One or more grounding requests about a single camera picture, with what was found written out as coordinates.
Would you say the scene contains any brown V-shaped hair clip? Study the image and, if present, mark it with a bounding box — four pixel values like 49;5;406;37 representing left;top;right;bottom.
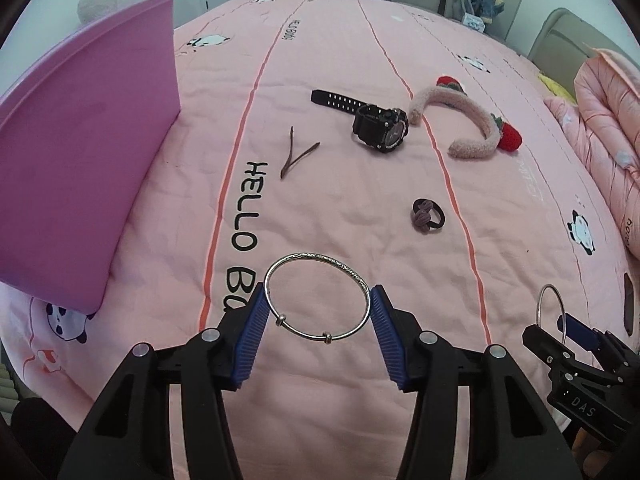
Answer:
279;126;321;181

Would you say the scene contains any small yellow item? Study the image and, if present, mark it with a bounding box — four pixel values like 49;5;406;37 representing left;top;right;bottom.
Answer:
537;72;576;103

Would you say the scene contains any thin silver beaded bangle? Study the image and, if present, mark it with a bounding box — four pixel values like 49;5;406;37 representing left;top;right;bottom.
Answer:
263;252;372;345

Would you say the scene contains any folded pink quilt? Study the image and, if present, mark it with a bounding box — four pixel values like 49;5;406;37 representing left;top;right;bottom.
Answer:
542;47;640;246

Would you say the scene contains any large plain silver bangle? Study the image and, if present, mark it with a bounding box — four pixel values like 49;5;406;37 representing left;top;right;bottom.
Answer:
536;284;567;341

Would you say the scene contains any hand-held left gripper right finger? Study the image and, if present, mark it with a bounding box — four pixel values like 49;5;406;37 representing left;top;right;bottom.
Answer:
369;284;571;480

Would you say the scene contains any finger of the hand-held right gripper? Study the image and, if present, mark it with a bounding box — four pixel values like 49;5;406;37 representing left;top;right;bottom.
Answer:
521;324;568;368
556;312;631;361

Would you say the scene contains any black wrist watch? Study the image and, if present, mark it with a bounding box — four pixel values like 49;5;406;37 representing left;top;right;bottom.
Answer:
310;89;410;155

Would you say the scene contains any purple plastic bin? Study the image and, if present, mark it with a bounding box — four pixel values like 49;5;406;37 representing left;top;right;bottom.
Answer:
0;0;187;313

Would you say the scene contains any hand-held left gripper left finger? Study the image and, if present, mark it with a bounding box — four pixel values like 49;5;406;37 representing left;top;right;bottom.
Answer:
72;282;271;480

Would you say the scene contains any dark knotted hair tie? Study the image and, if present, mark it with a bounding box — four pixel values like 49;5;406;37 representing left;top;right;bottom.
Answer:
411;198;446;234

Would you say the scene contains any pink fuzzy strawberry headband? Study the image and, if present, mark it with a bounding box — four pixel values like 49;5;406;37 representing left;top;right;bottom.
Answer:
408;76;523;159

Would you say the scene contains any alpaca plush toy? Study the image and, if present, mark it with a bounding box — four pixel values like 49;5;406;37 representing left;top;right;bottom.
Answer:
76;0;121;23

